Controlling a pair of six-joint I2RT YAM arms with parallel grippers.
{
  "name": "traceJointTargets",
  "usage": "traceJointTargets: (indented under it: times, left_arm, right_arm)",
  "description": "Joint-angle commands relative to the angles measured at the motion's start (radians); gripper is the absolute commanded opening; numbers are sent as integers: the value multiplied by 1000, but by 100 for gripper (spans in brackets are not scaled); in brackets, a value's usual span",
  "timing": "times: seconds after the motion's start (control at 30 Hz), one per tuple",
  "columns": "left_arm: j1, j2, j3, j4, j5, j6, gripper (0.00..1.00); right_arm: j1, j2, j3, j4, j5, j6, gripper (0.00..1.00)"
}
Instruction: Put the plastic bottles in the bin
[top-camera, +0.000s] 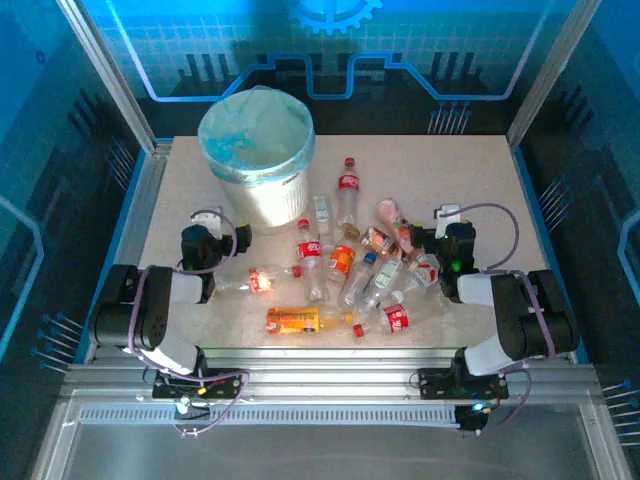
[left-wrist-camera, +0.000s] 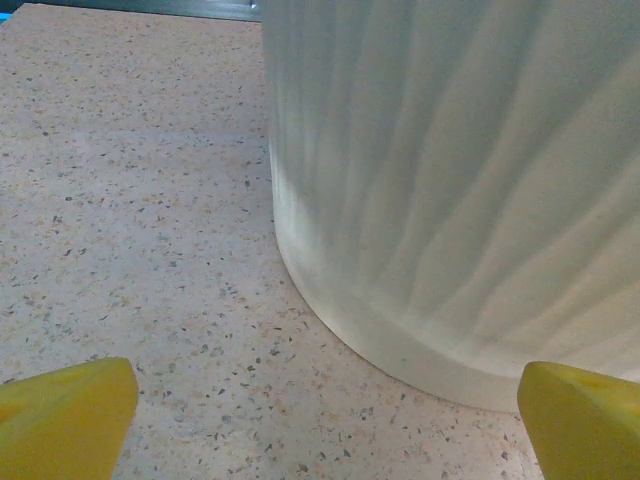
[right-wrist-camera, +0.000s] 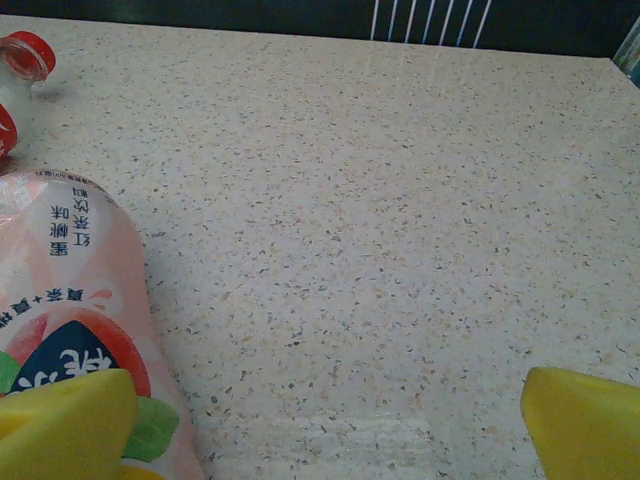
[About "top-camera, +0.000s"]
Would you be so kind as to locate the clear bottle red white label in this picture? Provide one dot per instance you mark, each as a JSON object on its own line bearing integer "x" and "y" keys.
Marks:
{"x": 424, "y": 275}

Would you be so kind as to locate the pink plastic bottle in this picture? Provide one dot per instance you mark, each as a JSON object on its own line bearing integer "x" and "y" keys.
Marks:
{"x": 389, "y": 210}

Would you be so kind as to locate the crushed cola bottle red label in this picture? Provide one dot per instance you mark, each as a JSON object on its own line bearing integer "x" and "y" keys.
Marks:
{"x": 260, "y": 279}

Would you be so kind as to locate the clear bottle copper label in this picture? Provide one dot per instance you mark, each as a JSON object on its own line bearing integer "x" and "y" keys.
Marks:
{"x": 377, "y": 240}

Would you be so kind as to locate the clear cola bottle red label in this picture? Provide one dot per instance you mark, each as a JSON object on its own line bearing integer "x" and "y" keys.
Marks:
{"x": 397, "y": 319}
{"x": 310, "y": 250}
{"x": 349, "y": 182}

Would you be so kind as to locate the clear bottle blue cap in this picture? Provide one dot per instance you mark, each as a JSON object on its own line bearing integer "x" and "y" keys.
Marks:
{"x": 356, "y": 282}

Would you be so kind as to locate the small bottle orange label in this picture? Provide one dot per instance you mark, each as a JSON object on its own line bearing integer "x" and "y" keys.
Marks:
{"x": 341, "y": 260}

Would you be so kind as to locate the orange juice bottle yellow cap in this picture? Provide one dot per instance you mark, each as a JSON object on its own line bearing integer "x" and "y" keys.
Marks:
{"x": 292, "y": 320}

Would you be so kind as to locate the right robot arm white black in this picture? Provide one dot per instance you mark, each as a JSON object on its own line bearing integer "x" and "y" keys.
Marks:
{"x": 530, "y": 320}

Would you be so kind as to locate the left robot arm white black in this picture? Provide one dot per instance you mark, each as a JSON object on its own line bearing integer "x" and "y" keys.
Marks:
{"x": 150, "y": 310}

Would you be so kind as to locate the white plastic waste bin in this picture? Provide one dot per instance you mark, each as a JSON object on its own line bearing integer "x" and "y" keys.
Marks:
{"x": 270, "y": 205}

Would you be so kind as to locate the translucent blue bin liner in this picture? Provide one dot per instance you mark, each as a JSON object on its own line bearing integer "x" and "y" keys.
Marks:
{"x": 225, "y": 145}

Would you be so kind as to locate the small clear bottle white cap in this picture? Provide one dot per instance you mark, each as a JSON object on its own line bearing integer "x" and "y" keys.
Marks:
{"x": 322, "y": 210}

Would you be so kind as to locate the black connector box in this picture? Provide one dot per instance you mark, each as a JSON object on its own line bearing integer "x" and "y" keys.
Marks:
{"x": 470, "y": 422}

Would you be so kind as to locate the grey metal shelf panel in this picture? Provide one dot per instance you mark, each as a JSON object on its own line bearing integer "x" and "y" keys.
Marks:
{"x": 325, "y": 450}

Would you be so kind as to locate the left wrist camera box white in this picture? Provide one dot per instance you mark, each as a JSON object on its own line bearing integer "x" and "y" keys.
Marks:
{"x": 214, "y": 220}

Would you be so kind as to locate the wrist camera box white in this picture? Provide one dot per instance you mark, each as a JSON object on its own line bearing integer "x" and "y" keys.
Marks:
{"x": 214, "y": 220}
{"x": 446, "y": 212}

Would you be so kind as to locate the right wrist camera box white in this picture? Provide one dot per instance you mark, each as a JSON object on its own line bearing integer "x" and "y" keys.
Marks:
{"x": 446, "y": 212}

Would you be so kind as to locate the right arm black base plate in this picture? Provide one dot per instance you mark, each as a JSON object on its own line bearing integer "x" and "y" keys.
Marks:
{"x": 435, "y": 382}

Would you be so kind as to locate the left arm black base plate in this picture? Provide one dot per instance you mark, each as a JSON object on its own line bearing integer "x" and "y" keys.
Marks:
{"x": 225, "y": 385}

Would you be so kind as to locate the aluminium front rail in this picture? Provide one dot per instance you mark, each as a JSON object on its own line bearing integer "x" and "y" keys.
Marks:
{"x": 325, "y": 370}

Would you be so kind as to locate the left aluminium frame post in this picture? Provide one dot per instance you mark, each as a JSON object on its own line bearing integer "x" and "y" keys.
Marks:
{"x": 107, "y": 75}

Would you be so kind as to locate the aluminium frame post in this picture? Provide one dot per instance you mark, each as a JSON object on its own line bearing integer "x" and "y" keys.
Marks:
{"x": 107, "y": 75}
{"x": 552, "y": 75}

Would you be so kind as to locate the right aluminium frame post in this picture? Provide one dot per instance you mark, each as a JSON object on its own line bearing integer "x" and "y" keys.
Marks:
{"x": 552, "y": 75}

